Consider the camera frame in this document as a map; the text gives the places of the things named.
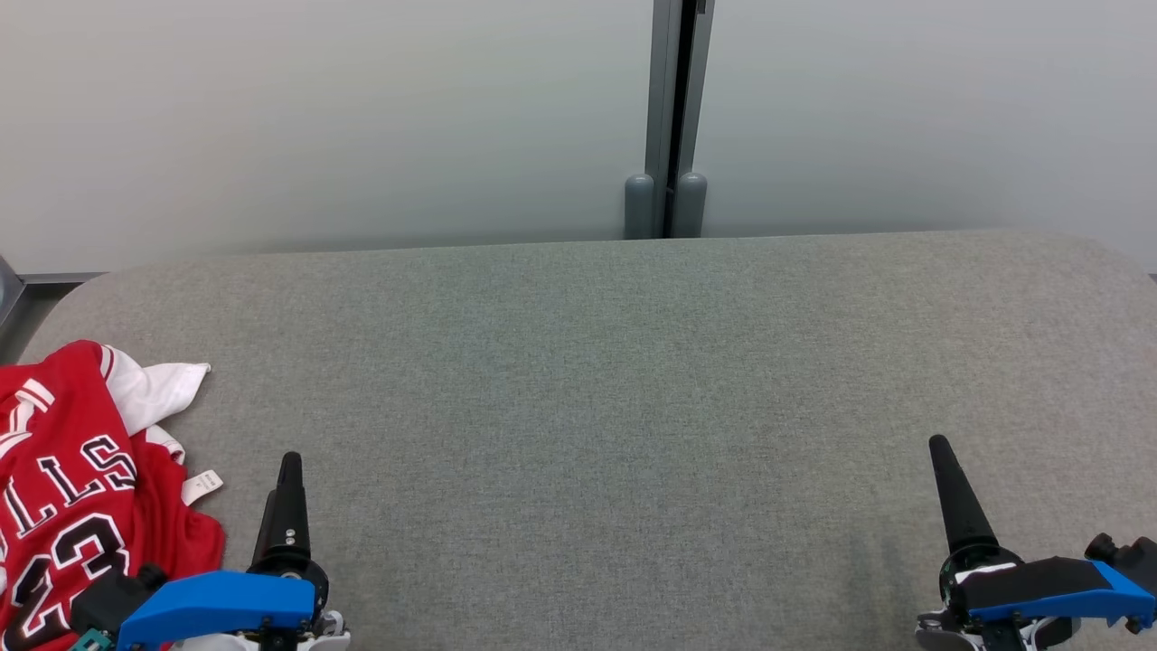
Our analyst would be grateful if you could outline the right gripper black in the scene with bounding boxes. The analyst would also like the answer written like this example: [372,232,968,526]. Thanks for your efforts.
[916,435,1078,651]

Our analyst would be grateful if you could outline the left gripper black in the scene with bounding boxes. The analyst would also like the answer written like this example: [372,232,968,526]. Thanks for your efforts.
[176,451,351,651]

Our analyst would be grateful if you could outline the red Bulls jersey white sleeves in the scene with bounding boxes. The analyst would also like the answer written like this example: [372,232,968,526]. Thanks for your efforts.
[0,339,227,651]

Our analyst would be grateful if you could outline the blue left camera bracket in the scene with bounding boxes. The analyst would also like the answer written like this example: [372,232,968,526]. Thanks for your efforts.
[116,570,317,651]

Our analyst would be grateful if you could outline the shiny grey metal frame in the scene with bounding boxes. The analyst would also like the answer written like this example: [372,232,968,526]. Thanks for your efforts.
[0,256,26,328]

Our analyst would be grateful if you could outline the grey cylindrical post cap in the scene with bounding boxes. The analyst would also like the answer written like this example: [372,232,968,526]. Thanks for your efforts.
[673,171,709,239]
[624,174,655,241]

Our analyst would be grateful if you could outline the grey metal partition post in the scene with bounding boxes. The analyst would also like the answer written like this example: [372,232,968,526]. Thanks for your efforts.
[644,0,716,240]

